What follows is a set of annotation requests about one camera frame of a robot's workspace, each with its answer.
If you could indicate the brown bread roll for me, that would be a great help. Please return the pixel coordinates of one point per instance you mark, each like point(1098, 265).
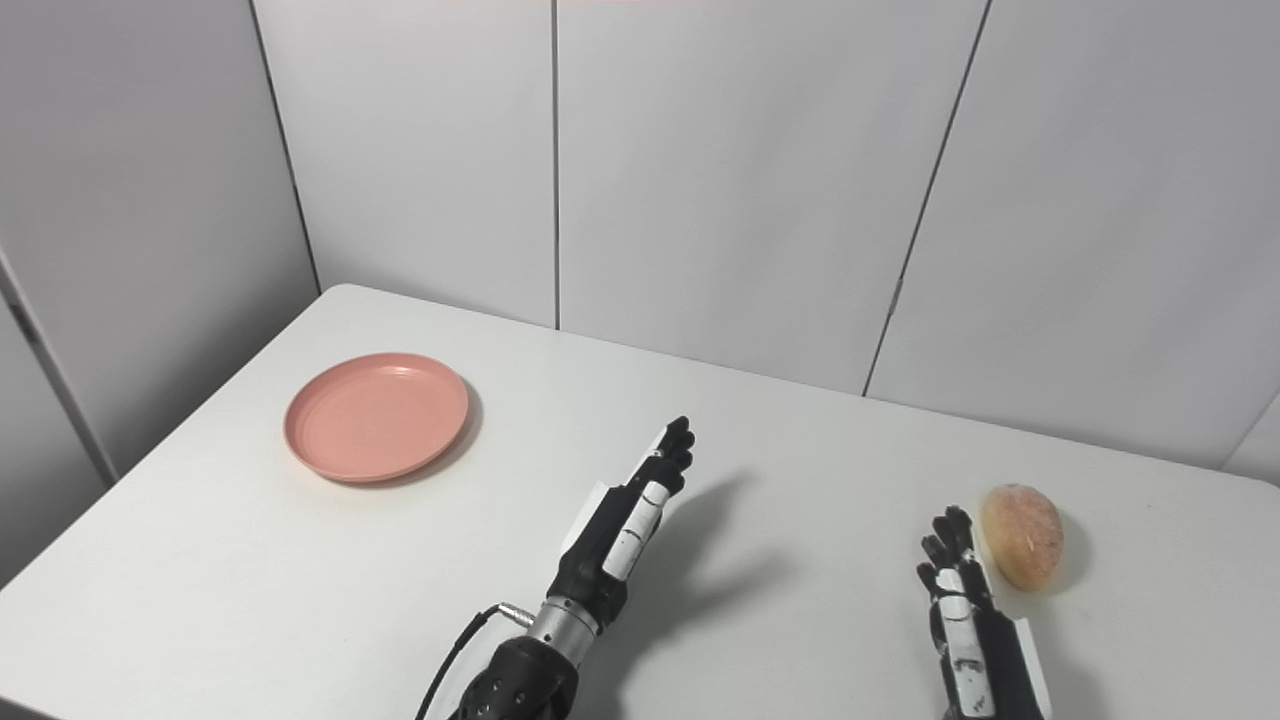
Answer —
point(1022, 535)

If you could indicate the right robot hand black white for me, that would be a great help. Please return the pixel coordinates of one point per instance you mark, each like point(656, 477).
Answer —
point(975, 630)

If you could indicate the pink round plate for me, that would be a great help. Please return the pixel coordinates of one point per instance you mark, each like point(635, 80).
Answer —
point(377, 416)

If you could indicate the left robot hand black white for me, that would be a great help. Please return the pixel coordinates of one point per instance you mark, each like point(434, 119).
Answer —
point(620, 530)

